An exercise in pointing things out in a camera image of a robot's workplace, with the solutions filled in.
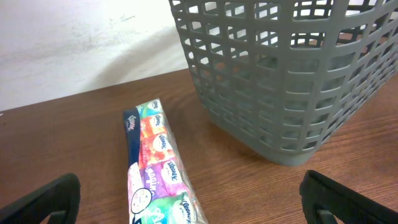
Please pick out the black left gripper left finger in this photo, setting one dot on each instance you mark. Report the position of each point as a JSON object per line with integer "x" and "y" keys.
{"x": 58, "y": 202}

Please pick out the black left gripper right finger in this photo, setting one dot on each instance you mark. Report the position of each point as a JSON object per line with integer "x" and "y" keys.
{"x": 327, "y": 201}

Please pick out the grey plastic basket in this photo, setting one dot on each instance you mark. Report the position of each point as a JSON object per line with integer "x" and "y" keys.
{"x": 283, "y": 75}

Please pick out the Kleenex tissue multipack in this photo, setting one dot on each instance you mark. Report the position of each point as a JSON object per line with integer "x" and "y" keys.
{"x": 158, "y": 188}

